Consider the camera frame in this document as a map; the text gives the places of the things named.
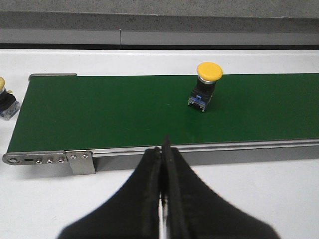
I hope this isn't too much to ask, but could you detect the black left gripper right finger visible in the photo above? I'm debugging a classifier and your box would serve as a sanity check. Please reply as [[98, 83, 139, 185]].
[[161, 136, 279, 239]]

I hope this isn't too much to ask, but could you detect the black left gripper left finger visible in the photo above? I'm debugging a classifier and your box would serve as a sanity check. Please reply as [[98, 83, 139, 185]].
[[59, 147, 161, 239]]

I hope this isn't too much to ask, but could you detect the yellow mushroom push button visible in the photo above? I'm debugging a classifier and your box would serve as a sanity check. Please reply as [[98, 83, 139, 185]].
[[187, 62, 223, 112]]

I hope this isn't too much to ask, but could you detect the yellow push button left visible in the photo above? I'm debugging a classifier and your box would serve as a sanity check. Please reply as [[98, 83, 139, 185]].
[[0, 77, 21, 120]]

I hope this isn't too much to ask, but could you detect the grey stone counter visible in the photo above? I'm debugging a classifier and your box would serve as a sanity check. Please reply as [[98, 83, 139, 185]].
[[0, 0, 319, 50]]

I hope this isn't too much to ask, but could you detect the aluminium conveyor frame rail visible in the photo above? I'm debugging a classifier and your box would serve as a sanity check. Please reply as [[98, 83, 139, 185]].
[[1, 73, 319, 175]]

